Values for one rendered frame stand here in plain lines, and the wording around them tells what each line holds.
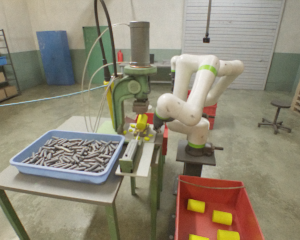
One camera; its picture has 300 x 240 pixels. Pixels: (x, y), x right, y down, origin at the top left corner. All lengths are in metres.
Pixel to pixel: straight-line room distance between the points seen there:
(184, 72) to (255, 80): 6.10
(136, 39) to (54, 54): 6.45
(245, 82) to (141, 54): 6.16
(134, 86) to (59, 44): 6.26
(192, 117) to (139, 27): 0.60
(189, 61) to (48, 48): 6.73
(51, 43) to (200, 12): 5.14
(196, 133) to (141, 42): 0.66
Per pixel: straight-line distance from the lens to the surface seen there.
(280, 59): 7.46
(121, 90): 1.24
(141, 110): 1.19
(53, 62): 7.55
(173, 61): 1.70
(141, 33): 1.13
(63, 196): 1.02
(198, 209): 1.27
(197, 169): 1.35
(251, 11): 6.93
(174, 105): 0.86
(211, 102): 1.77
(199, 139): 1.20
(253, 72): 7.11
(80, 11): 7.42
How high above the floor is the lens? 1.65
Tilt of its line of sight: 25 degrees down
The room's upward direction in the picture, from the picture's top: straight up
